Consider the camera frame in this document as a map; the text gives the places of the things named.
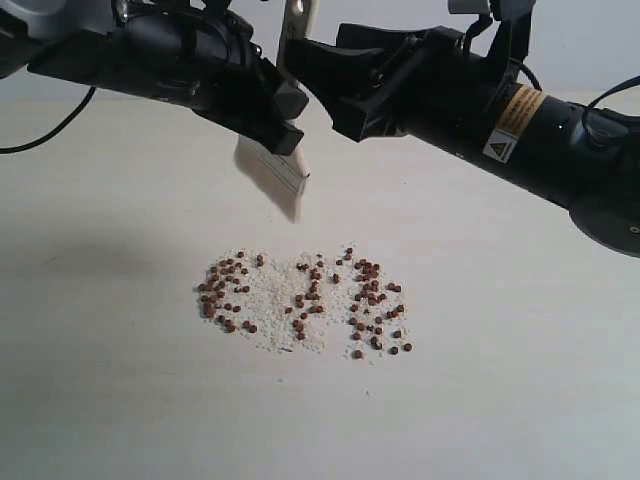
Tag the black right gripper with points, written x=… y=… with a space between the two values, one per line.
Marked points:
x=427 y=83

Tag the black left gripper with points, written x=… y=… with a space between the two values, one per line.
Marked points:
x=244 y=93

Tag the white paint brush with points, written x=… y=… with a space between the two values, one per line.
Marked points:
x=282 y=179

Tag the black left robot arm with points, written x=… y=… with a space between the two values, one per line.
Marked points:
x=199 y=58

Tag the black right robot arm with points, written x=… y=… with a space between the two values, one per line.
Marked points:
x=585 y=161

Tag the brown beads and white powder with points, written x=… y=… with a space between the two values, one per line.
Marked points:
x=309 y=301

